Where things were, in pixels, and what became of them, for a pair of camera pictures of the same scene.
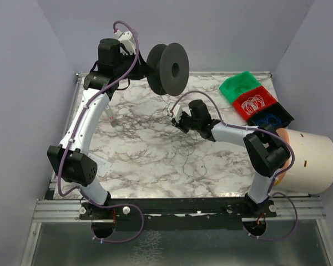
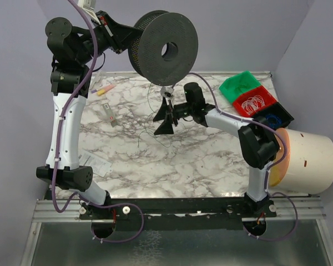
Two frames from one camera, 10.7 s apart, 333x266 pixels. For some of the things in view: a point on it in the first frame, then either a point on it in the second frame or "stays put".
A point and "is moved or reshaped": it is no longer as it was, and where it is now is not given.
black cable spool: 167,69 is moved or reshaped
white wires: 253,104 stays put
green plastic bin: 236,85 stays put
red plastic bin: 255,102 stays put
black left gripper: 140,67 to 111,34
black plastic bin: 276,115 stays put
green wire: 165,107 is moved or reshaped
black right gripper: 183,122 to 173,112
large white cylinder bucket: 314,167 stays put
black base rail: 177,214 stays put
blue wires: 266,120 stays put
